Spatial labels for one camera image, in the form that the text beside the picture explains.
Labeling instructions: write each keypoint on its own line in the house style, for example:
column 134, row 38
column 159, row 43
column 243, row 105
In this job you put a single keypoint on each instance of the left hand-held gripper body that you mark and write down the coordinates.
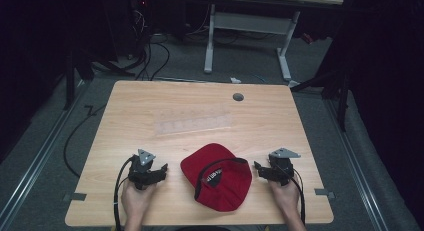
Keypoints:
column 141, row 172

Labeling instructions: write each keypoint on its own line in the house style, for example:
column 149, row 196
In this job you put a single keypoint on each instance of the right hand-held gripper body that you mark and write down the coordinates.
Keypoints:
column 282, row 167

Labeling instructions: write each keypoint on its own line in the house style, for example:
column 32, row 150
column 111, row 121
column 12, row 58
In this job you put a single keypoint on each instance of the red cap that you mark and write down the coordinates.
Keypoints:
column 221, row 187

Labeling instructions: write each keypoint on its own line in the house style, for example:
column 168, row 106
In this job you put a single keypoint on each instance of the person's left hand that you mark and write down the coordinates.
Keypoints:
column 135, row 199

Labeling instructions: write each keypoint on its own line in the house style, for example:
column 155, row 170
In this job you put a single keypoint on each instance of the person's right hand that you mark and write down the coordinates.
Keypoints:
column 285, row 197

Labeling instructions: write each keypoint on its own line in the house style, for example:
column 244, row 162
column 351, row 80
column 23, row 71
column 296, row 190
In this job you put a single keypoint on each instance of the grey tape strip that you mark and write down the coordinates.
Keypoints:
column 75, row 197
column 324, row 192

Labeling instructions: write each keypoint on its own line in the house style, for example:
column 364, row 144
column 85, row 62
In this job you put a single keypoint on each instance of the small white floor object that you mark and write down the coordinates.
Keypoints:
column 235, row 80

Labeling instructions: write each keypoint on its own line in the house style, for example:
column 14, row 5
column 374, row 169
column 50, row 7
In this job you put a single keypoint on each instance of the black metal stand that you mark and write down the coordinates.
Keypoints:
column 336, row 87
column 70, row 77

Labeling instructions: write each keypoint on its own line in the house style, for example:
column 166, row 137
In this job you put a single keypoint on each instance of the white-framed desk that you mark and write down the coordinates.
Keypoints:
column 250, row 22

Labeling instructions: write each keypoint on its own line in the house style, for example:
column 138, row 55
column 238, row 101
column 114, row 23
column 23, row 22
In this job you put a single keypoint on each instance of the metal floor rail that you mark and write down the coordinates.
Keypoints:
column 36, row 157
column 356, row 164

